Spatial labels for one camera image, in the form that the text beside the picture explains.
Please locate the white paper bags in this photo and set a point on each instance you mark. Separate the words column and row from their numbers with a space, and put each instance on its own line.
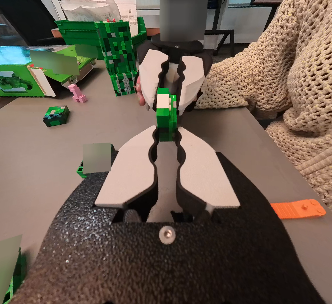
column 85, row 5

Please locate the green brick build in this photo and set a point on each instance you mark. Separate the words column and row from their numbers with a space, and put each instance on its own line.
column 10, row 293

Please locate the white paper pouch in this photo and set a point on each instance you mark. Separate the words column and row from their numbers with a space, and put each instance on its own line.
column 129, row 13

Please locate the person's right forearm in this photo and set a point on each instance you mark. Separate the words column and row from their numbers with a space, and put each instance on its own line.
column 233, row 83

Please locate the pink brick pig figure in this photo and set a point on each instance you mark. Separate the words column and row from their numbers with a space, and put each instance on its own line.
column 77, row 93

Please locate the black office chair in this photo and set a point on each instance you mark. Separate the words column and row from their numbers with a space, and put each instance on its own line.
column 26, row 10

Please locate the small green brick assembly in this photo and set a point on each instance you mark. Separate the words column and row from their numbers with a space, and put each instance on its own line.
column 163, row 119

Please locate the green building set box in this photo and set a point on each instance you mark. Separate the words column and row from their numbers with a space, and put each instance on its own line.
column 10, row 74

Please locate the person's right hand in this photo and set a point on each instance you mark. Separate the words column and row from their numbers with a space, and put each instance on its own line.
column 139, row 93

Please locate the tall green blocky brick figure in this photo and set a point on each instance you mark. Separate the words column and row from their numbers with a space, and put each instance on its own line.
column 116, row 49

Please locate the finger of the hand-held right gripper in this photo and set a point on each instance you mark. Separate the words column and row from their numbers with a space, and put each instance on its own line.
column 193, row 75
column 149, row 75

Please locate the green plastic bin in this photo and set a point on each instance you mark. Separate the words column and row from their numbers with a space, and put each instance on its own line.
column 75, row 31

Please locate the orange brick separator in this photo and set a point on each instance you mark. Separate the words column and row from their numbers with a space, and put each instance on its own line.
column 295, row 209

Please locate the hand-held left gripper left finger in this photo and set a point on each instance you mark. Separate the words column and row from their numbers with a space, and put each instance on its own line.
column 127, row 176

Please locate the green brick cube head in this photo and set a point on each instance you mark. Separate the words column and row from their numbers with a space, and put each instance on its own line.
column 55, row 117

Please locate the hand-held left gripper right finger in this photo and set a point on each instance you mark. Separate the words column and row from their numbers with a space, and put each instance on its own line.
column 205, row 176

